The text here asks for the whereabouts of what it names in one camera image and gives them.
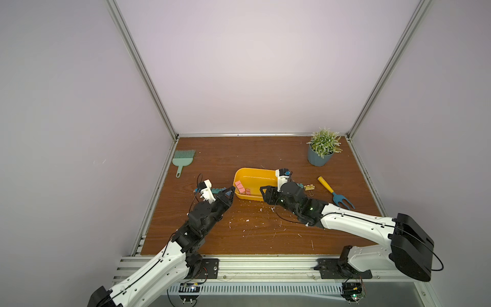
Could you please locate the yellow plastic storage box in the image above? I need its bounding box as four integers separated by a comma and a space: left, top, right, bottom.
233, 168, 277, 202

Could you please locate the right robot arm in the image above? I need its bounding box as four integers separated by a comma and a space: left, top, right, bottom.
260, 182, 434, 282

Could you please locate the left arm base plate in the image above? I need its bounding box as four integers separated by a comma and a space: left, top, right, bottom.
186, 258, 220, 280

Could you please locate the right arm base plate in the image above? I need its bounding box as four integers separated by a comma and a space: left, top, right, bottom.
313, 258, 373, 280

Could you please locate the green plastic dustpan brush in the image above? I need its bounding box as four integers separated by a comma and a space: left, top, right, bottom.
172, 150, 196, 178

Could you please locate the potted green plant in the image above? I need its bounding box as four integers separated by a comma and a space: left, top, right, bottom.
308, 129, 342, 167

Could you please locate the aluminium front rail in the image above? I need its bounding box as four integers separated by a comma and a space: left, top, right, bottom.
113, 255, 430, 283

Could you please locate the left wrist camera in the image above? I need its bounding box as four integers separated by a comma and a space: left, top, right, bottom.
197, 180, 216, 204

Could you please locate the yellow blue handled tool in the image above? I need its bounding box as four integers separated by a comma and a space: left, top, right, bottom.
317, 176, 355, 210

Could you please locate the left controller board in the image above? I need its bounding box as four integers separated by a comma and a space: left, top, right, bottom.
178, 283, 202, 306

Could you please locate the right controller board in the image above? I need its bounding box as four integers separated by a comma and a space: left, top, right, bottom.
341, 282, 366, 303

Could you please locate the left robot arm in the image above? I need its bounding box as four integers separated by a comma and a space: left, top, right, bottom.
88, 186, 235, 306

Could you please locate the controller board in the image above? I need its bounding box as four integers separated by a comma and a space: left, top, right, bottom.
341, 282, 366, 303
178, 283, 202, 306

